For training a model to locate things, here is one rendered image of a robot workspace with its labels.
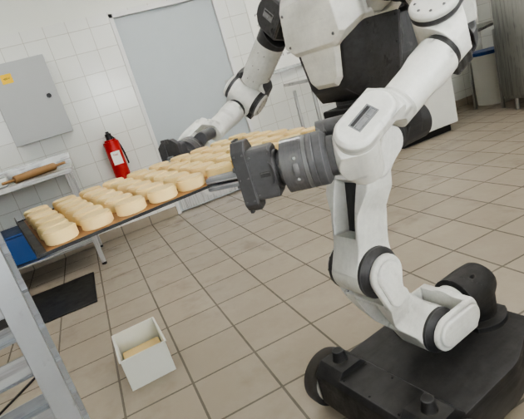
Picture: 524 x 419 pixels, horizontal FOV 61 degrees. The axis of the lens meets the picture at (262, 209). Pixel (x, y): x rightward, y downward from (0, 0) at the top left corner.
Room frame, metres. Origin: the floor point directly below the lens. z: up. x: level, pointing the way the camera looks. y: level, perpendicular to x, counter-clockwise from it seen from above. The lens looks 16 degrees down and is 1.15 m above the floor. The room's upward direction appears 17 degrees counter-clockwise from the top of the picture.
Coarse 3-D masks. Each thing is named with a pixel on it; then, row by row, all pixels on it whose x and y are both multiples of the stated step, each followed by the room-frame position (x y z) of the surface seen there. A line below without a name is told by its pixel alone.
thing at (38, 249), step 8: (216, 184) 0.75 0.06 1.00; (192, 192) 0.73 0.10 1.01; (176, 200) 0.72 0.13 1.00; (152, 208) 0.70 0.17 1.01; (160, 208) 0.70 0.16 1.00; (136, 216) 0.68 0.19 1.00; (24, 224) 0.91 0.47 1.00; (112, 224) 0.67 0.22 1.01; (120, 224) 0.67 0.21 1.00; (24, 232) 0.83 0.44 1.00; (96, 232) 0.65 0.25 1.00; (32, 240) 0.74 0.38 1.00; (80, 240) 0.64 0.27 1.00; (32, 248) 0.62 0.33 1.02; (40, 248) 0.67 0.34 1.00; (56, 248) 0.62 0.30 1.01; (64, 248) 0.63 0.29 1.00; (40, 256) 0.61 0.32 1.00
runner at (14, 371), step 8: (16, 360) 0.56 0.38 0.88; (24, 360) 0.57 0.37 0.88; (0, 368) 0.55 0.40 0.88; (8, 368) 0.56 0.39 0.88; (16, 368) 0.56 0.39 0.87; (24, 368) 0.57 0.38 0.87; (0, 376) 0.55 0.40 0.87; (8, 376) 0.56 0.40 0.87; (16, 376) 0.56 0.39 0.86; (24, 376) 0.56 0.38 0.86; (0, 384) 0.55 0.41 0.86; (8, 384) 0.55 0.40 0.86
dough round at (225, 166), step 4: (216, 164) 0.82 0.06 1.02; (220, 164) 0.81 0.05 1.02; (224, 164) 0.80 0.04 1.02; (228, 164) 0.80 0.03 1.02; (208, 168) 0.81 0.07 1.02; (212, 168) 0.79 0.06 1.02; (216, 168) 0.79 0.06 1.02; (220, 168) 0.79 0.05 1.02; (224, 168) 0.79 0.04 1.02; (228, 168) 0.79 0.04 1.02; (232, 168) 0.80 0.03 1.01; (208, 172) 0.79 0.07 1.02; (212, 172) 0.79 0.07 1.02; (216, 172) 0.79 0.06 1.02; (220, 172) 0.79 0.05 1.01; (224, 172) 0.79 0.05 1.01; (208, 176) 0.80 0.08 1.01
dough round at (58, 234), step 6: (72, 222) 0.68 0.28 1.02; (54, 228) 0.68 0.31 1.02; (60, 228) 0.66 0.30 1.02; (66, 228) 0.66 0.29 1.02; (72, 228) 0.66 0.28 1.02; (42, 234) 0.66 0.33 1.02; (48, 234) 0.65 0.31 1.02; (54, 234) 0.65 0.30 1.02; (60, 234) 0.65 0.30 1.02; (66, 234) 0.65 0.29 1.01; (72, 234) 0.66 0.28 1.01; (48, 240) 0.65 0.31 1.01; (54, 240) 0.65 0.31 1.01; (60, 240) 0.65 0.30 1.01; (66, 240) 0.65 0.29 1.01
